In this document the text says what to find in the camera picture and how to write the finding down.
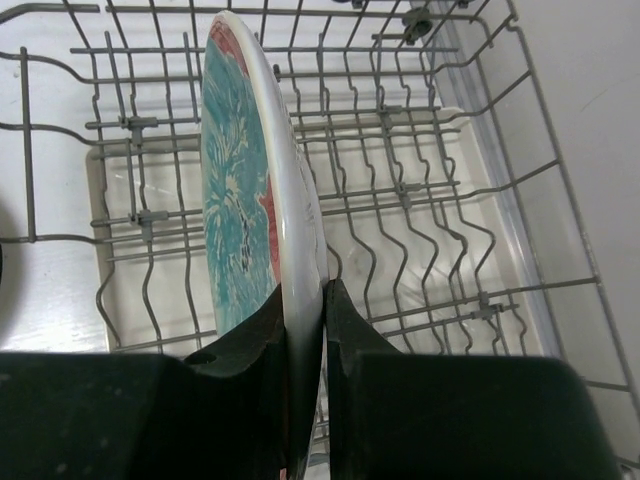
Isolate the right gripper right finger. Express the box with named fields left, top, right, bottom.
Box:
left=325, top=280, right=622, bottom=479

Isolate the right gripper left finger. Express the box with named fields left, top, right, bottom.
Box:
left=1, top=292, right=287, bottom=479

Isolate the red teal floral plate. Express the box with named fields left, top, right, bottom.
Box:
left=201, top=10, right=329, bottom=479

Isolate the white tray under rack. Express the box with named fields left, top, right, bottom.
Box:
left=86, top=108, right=558, bottom=356

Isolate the grey wire dish rack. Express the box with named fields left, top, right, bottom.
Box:
left=0, top=0, right=640, bottom=401

